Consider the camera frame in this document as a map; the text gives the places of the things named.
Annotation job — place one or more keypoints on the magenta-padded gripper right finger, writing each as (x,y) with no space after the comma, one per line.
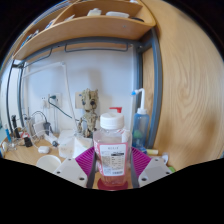
(155,170)

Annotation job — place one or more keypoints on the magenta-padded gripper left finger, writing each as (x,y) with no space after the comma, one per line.
(70,170)

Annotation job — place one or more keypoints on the clear bottle with pink drink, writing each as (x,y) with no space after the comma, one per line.
(112,156)

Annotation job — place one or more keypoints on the green packet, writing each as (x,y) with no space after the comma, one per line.
(171,169)

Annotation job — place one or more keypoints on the white earbuds case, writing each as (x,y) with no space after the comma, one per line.
(43,149)

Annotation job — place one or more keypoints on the blue squeeze bottle white nozzle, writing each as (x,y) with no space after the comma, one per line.
(140,128)

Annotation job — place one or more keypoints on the black power adapter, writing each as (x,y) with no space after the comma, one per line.
(47,128)

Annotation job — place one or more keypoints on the white charger block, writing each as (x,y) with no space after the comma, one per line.
(39,128)

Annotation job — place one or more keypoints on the tree creature figurine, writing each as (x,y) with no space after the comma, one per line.
(89,106)

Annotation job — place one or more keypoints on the black bottle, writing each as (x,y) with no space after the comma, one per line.
(15,126)

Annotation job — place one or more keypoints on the wooden shelf unit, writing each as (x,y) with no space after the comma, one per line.
(90,28)

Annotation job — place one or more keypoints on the grey metal frame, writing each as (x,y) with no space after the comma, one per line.
(156,83)

